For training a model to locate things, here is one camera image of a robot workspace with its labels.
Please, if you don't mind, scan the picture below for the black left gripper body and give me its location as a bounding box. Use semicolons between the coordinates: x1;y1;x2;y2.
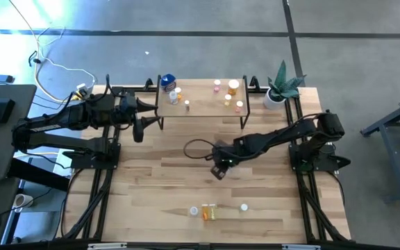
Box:
116;96;144;144

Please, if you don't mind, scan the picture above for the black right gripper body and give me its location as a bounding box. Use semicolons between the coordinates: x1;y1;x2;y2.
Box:
210;138;244;171

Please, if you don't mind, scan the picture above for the blue plastic medicine bottle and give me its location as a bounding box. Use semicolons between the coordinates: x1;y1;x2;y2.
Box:
160;73;177;94

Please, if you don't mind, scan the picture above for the wide orange bottle white cap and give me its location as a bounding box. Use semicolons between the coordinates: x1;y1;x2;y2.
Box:
227;79;240;97

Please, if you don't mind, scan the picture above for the white yellow power plug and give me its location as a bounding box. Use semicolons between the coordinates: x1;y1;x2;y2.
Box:
69;83;90;101

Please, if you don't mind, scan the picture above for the white plant pot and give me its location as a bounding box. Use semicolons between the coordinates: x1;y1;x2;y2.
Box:
262;88;288;111

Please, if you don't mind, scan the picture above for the green snake plant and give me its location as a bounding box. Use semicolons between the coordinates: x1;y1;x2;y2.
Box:
267;59;307;101

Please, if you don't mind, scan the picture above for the dark grey desk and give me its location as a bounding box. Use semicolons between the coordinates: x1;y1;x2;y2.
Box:
0;83;38;183

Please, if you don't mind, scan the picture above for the white mug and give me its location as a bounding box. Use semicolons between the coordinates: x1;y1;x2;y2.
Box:
12;193;34;213

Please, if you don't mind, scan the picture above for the blue-grey steel leg table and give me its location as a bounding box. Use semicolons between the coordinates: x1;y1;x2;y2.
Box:
359;95;400;204

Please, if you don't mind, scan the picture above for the black right arm cable loop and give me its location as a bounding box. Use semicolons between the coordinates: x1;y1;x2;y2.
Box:
183;138;222;161

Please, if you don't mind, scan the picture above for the wooden shelf black metal frame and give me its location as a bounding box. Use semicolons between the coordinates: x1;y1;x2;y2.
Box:
156;74;251;131

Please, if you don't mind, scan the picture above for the white cable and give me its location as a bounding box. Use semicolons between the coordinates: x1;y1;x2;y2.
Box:
7;0;99;103

